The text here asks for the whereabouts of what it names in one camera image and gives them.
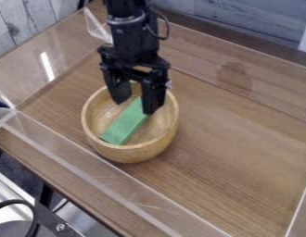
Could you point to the light brown wooden bowl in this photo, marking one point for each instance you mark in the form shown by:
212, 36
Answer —
148, 141

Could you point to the black table leg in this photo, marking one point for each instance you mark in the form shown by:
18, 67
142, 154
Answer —
46, 195

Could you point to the green rectangular block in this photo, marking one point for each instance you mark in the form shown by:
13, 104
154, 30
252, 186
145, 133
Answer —
125, 124

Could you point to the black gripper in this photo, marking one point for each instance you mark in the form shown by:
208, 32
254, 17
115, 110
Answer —
130, 59

